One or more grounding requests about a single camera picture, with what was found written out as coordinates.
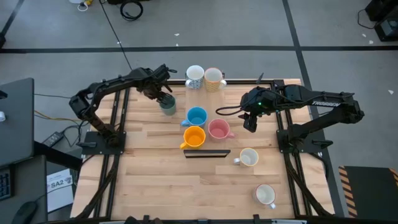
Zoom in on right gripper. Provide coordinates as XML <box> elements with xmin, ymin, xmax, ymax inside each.
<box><xmin>238</xmin><ymin>101</ymin><xmax>267</xmax><ymax>133</ymax></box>

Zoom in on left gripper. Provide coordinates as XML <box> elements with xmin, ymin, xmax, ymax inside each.
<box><xmin>146</xmin><ymin>74</ymin><xmax>175</xmax><ymax>105</ymax></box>

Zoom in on plain green mug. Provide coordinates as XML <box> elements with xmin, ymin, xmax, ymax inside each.
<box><xmin>159</xmin><ymin>95</ymin><xmax>177</xmax><ymax>116</ymax></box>

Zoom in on pink faceted mug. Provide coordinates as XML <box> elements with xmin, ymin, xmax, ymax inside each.
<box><xmin>207</xmin><ymin>118</ymin><xmax>236</xmax><ymax>143</ymax></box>

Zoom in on grey patterned mug yellow rim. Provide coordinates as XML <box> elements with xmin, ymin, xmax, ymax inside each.
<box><xmin>233</xmin><ymin>147</ymin><xmax>259</xmax><ymax>168</ymax></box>

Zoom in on plain blue mug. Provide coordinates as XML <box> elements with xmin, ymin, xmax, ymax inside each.
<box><xmin>180</xmin><ymin>106</ymin><xmax>208</xmax><ymax>128</ymax></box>

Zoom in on white mug teal pattern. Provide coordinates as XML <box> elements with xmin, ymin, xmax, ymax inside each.
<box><xmin>185</xmin><ymin>64</ymin><xmax>205</xmax><ymax>90</ymax></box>

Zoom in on yellow faceted mug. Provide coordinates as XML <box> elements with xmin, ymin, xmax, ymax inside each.
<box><xmin>179</xmin><ymin>125</ymin><xmax>206</xmax><ymax>151</ymax></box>

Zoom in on orange patterned mug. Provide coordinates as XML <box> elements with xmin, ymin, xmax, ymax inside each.
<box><xmin>203</xmin><ymin>67</ymin><xmax>228</xmax><ymax>93</ymax></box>

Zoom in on white mug red leaf pattern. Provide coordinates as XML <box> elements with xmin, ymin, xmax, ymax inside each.
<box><xmin>252</xmin><ymin>183</ymin><xmax>277</xmax><ymax>210</ymax></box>

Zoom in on black power adapter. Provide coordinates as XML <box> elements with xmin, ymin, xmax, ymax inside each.
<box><xmin>42</xmin><ymin>131</ymin><xmax>65</xmax><ymax>148</ymax></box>

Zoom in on black mat hazard stripes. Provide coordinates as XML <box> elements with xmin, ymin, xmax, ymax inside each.
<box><xmin>338</xmin><ymin>165</ymin><xmax>398</xmax><ymax>218</ymax></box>

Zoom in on white paper sheet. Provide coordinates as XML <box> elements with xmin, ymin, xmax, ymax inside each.
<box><xmin>46</xmin><ymin>168</ymin><xmax>75</xmax><ymax>213</ymax></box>

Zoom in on dark grey desk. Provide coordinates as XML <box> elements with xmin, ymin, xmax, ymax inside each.
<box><xmin>0</xmin><ymin>154</ymin><xmax>48</xmax><ymax>224</ymax></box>

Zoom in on black equipment case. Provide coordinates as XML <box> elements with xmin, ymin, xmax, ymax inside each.
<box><xmin>365</xmin><ymin>0</ymin><xmax>398</xmax><ymax>43</ymax></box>

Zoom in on black computer mouse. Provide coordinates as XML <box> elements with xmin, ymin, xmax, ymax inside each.
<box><xmin>11</xmin><ymin>200</ymin><xmax>39</xmax><ymax>224</ymax></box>

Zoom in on black keyboard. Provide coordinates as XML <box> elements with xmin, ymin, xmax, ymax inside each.
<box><xmin>0</xmin><ymin>167</ymin><xmax>14</xmax><ymax>202</ymax></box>

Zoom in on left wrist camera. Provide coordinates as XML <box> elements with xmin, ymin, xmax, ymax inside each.
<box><xmin>152</xmin><ymin>63</ymin><xmax>172</xmax><ymax>82</ymax></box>

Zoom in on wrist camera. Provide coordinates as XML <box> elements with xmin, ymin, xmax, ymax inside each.
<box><xmin>152</xmin><ymin>63</ymin><xmax>172</xmax><ymax>82</ymax></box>
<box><xmin>239</xmin><ymin>88</ymin><xmax>261</xmax><ymax>106</ymax></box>

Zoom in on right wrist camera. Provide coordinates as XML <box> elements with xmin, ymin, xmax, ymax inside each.
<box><xmin>239</xmin><ymin>88</ymin><xmax>261</xmax><ymax>106</ymax></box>

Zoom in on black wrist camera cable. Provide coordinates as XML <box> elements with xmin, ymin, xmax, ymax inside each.
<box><xmin>215</xmin><ymin>105</ymin><xmax>249</xmax><ymax>116</ymax></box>

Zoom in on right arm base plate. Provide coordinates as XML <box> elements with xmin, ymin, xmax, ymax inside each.
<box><xmin>276</xmin><ymin>129</ymin><xmax>324</xmax><ymax>154</ymax></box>

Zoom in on black aluminium rail frame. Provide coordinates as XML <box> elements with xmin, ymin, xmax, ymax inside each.
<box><xmin>73</xmin><ymin>79</ymin><xmax>335</xmax><ymax>222</ymax></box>

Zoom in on wooden shelf black metal frame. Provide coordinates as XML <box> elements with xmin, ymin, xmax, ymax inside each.
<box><xmin>182</xmin><ymin>81</ymin><xmax>231</xmax><ymax>159</ymax></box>

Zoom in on coiled black cable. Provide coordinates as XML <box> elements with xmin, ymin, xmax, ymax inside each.
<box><xmin>119</xmin><ymin>0</ymin><xmax>144</xmax><ymax>22</ymax></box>

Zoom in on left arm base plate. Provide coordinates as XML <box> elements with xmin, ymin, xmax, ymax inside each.
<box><xmin>81</xmin><ymin>130</ymin><xmax>127</xmax><ymax>156</ymax></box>

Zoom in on long black floor cable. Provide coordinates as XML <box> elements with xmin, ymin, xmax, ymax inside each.
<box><xmin>98</xmin><ymin>0</ymin><xmax>134</xmax><ymax>71</ymax></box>

